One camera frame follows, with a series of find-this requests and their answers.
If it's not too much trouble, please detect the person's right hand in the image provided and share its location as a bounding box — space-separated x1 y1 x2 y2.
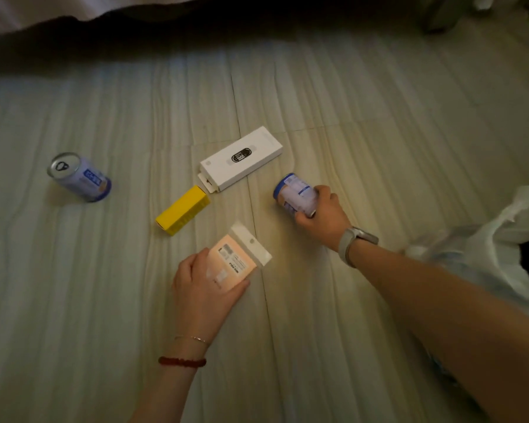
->
294 185 353 252

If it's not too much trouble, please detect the person's left hand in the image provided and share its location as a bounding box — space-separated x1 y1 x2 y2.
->
172 248 251 344

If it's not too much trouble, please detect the blue and white drink can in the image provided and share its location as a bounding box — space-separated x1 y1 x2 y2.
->
47 152 112 203
272 173 320 218

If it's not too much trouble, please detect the orange packet with clear tab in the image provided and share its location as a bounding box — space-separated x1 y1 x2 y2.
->
205 221 273 292

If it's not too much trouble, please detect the person's right forearm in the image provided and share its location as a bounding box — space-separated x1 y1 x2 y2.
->
347 239 529 423

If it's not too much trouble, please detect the person's left forearm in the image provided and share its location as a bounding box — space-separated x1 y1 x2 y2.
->
129 337 210 423

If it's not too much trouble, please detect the grey wristwatch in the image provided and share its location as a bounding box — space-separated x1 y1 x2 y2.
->
338 226 379 268

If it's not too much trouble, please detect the long white cardboard box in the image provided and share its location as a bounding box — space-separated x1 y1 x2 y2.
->
197 126 284 194

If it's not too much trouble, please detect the yellow cardboard box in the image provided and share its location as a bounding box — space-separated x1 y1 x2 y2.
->
155 185 211 237

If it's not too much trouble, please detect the white plastic bag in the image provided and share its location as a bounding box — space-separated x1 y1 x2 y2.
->
403 185 529 326

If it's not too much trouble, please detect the white bed sheet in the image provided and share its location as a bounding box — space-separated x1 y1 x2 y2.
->
0 0 214 41

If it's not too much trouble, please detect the red bead bracelet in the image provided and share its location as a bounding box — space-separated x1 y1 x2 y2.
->
158 356 207 369

